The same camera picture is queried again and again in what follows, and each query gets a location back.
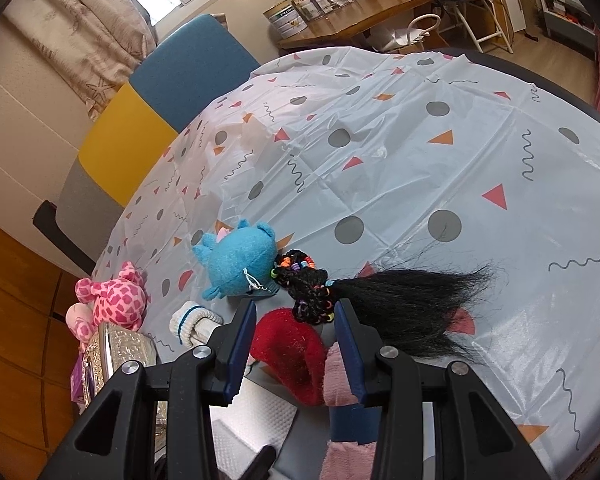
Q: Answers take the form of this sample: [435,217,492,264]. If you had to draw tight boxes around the pink spotted plush toy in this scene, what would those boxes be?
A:
[65,261,151,353]

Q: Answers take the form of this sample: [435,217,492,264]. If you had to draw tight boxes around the beige patterned curtain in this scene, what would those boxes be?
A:
[2,0,158,121]

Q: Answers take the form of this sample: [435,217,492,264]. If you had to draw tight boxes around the purple carton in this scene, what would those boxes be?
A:
[70,355,88,403]

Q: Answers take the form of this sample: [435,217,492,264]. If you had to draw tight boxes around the pink towel with blue band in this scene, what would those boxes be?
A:
[320,342,381,480]

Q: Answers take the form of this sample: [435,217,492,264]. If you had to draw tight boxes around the white handbag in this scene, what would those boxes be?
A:
[375,14,443,53]

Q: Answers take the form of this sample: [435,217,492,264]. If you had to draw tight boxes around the small cartons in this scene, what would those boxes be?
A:
[290,0,326,23]

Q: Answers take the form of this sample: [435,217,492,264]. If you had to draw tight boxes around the grey yellow blue chair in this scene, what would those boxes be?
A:
[32,14,261,278]

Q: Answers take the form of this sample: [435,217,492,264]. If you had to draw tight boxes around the black braided hair piece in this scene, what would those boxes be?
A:
[271,249,501,361]

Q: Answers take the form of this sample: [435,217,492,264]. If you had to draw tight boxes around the ornate gold tissue box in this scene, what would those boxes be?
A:
[77,322,171,411]

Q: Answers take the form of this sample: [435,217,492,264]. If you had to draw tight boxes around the orange wooden wardrobe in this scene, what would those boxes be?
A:
[0,210,98,461]

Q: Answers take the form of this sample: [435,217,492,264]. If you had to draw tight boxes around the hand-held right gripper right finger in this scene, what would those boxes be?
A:
[332,299,553,480]

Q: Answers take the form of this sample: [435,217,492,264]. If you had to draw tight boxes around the gold round can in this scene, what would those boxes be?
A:
[262,2,311,41]

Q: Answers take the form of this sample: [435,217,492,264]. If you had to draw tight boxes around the wooden side table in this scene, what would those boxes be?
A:
[277,0,451,51]

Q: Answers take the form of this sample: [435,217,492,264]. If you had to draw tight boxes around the low grey cabinet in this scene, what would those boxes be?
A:
[537,0,598,51]

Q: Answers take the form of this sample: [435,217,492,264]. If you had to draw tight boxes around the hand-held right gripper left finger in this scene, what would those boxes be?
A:
[37,301,258,480]

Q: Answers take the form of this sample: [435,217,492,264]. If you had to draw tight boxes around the blue plush toy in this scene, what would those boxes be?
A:
[191,217,281,301]

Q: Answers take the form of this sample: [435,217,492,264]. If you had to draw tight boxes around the red fuzzy sock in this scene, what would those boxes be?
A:
[250,309,331,406]

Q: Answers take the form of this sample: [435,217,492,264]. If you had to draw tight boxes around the white striped sock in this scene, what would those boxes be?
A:
[170,301,226,348]

